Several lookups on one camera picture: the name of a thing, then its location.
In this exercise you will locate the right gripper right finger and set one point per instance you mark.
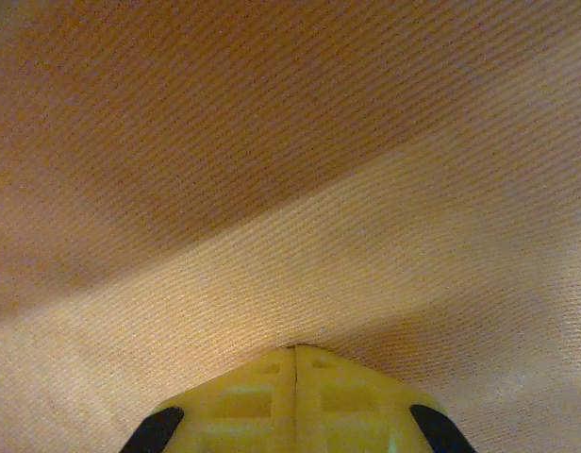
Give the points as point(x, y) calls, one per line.
point(352, 406)

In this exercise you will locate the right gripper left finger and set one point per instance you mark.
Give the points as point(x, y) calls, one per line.
point(243, 406)

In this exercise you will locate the orange trousers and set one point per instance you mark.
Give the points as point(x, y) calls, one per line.
point(271, 141)

